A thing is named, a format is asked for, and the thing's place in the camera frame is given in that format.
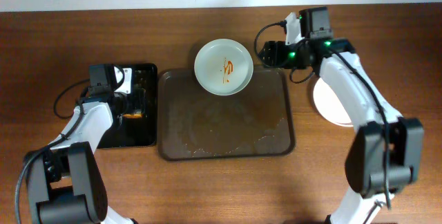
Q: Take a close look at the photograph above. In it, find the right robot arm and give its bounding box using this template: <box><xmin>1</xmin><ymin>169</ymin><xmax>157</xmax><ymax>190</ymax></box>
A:
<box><xmin>254</xmin><ymin>6</ymin><xmax>424</xmax><ymax>223</ymax></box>

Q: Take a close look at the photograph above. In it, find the black rectangular tray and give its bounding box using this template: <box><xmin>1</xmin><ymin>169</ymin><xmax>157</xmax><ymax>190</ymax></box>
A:
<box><xmin>98</xmin><ymin>63</ymin><xmax>157</xmax><ymax>149</ymax></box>

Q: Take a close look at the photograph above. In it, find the pink plate with sauce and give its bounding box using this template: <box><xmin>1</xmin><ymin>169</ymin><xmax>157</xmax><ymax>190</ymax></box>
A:
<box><xmin>313</xmin><ymin>78</ymin><xmax>353</xmax><ymax>127</ymax></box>

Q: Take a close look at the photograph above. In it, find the brown serving tray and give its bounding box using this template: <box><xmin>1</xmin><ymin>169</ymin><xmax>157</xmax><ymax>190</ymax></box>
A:
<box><xmin>157</xmin><ymin>67</ymin><xmax>296</xmax><ymax>161</ymax></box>

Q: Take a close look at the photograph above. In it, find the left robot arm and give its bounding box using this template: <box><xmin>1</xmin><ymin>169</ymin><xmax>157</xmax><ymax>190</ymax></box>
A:
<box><xmin>15</xmin><ymin>64</ymin><xmax>135</xmax><ymax>223</ymax></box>

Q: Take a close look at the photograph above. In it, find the green and orange sponge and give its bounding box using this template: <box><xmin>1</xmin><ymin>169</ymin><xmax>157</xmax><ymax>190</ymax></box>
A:
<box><xmin>123</xmin><ymin>113</ymin><xmax>143</xmax><ymax>119</ymax></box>

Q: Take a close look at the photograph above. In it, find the pale blue plate with sauce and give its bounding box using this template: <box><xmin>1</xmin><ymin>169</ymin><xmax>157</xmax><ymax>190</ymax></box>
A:
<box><xmin>194</xmin><ymin>39</ymin><xmax>253</xmax><ymax>96</ymax></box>

